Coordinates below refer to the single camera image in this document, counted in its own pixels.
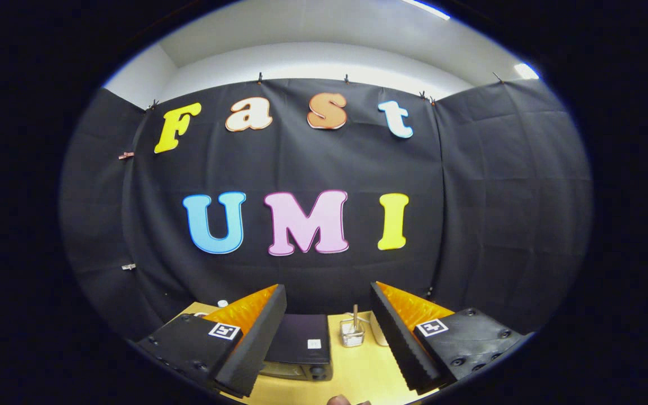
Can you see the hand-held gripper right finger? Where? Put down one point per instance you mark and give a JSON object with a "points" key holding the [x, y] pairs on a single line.
{"points": [[397, 343]]}

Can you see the wooden utensil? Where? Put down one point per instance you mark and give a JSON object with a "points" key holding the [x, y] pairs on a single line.
{"points": [[355, 315]]}

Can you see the long ceiling light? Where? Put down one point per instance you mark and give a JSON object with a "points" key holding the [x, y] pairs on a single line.
{"points": [[425, 8]]}

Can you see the black backdrop cloth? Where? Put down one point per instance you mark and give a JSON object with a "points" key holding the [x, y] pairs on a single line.
{"points": [[301, 163]]}

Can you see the white plastic appliance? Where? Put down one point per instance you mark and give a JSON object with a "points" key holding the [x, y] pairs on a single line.
{"points": [[380, 332]]}

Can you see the pink cloth clip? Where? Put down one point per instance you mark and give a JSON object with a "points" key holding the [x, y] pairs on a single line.
{"points": [[126, 155]]}

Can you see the small ceiling light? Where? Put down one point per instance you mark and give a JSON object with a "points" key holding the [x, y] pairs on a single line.
{"points": [[526, 71]]}

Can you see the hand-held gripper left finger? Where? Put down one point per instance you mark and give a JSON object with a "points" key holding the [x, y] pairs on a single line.
{"points": [[259, 343]]}

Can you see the row of black cloth clips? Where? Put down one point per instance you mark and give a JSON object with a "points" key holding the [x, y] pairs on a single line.
{"points": [[259, 78]]}

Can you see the black toaster oven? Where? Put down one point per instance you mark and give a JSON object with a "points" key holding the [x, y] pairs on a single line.
{"points": [[301, 337]]}

